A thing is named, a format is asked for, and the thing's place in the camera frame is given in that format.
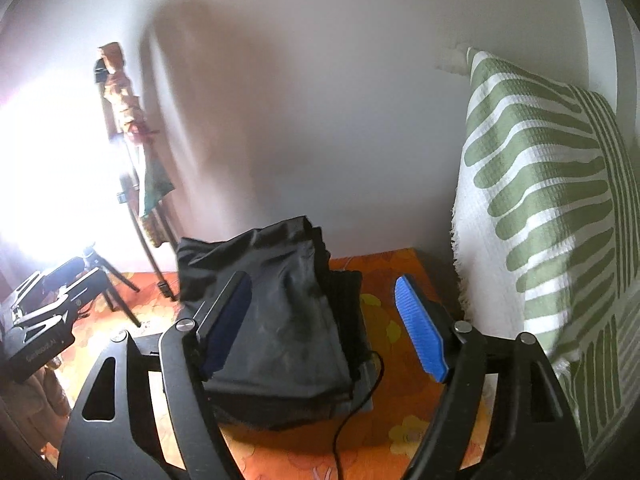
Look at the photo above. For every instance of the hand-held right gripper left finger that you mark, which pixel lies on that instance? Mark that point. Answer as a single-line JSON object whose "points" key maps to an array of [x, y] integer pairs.
{"points": [[225, 330]]}

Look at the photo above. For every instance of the black pants with yellow print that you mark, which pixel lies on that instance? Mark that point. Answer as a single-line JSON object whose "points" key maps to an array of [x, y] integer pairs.
{"points": [[290, 310]]}

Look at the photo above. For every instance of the orange floral bed sheet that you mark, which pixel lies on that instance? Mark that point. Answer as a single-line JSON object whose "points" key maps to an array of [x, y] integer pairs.
{"points": [[390, 410]]}

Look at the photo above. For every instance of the patterned hanging cloth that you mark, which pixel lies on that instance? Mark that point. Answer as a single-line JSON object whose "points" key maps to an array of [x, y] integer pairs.
{"points": [[150, 185]]}

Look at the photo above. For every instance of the green white striped pillow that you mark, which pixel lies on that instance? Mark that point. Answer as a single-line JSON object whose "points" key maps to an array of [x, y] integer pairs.
{"points": [[540, 200]]}

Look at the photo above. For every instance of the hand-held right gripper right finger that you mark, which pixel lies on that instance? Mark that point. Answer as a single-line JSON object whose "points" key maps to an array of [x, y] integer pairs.
{"points": [[420, 330]]}

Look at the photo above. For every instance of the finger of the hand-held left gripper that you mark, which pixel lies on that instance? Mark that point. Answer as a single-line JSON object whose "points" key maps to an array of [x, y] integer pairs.
{"points": [[65, 300]]}

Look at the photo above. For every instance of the black pole stand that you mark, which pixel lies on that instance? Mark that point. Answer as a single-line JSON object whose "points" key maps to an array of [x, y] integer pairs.
{"points": [[150, 255]]}

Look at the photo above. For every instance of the small black tripod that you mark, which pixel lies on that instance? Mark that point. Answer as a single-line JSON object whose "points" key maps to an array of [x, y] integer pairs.
{"points": [[107, 285]]}

